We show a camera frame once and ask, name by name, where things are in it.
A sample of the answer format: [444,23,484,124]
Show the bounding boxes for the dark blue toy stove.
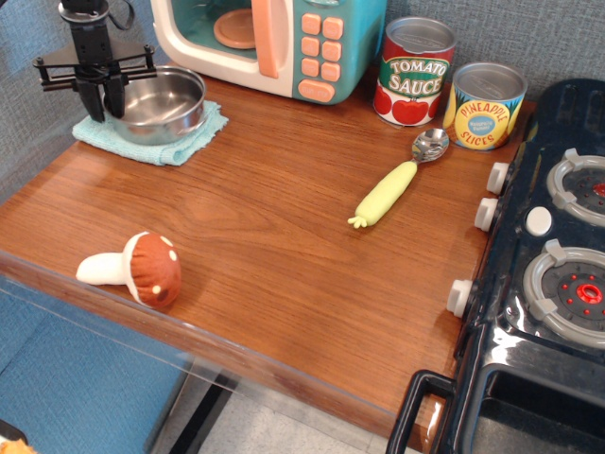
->
[388,79,604,453]

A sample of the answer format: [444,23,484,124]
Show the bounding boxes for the clear acrylic table guard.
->
[1,255,387,453]

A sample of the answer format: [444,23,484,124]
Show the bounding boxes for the light blue towel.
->
[72,101,229,166]

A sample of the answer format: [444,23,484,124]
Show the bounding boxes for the plush brown mushroom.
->
[76,232,182,309]

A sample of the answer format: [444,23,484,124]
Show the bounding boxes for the tomato sauce can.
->
[373,16,457,127]

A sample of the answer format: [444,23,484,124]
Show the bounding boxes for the orange object bottom left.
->
[0,439,37,454]

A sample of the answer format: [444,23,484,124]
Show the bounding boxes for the toy microwave teal and cream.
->
[151,1,387,105]

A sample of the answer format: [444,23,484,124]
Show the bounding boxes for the spoon with yellow handle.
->
[347,129,450,229]

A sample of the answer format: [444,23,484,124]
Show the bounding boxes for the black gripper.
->
[33,1,156,123]

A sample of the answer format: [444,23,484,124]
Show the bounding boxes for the pineapple slices can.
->
[442,61,527,150]

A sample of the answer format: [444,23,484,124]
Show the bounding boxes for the small steel pot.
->
[105,66,209,146]

